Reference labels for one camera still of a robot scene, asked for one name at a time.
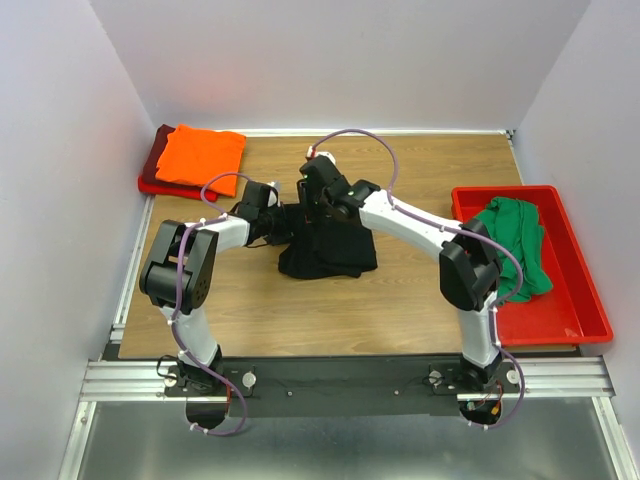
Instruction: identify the black t shirt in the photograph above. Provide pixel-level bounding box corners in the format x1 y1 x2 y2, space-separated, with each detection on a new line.
278 204 378 280

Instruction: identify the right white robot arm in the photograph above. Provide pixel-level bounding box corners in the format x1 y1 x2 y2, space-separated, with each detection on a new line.
298 151 502 392

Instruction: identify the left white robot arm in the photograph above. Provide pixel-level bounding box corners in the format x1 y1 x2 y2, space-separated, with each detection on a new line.
139 181 288 395

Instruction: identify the orange folded t shirt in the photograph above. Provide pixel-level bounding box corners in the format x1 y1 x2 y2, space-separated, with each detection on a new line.
156 124 247 201

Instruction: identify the red folded t shirt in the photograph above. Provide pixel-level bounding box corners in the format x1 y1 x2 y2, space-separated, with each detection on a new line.
137 175 201 200

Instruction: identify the maroon folded t shirt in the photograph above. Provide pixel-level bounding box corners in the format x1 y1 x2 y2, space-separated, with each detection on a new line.
140 125 175 184

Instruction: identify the green t shirt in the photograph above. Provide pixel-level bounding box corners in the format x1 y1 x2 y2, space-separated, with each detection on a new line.
475 196 553 303

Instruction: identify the red plastic bin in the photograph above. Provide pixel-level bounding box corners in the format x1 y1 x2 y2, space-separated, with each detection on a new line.
451 185 614 348

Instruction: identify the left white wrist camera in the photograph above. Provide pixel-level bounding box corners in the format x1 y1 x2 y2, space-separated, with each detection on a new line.
267 181 281 207

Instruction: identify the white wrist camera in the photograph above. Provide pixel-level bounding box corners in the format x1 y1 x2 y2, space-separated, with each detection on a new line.
305 145 336 164
267 181 281 207

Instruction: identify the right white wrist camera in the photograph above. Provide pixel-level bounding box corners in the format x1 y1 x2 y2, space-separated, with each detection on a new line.
305 145 336 164

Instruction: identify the aluminium frame rail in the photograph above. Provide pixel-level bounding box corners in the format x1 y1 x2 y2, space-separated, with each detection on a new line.
80 357 615 402

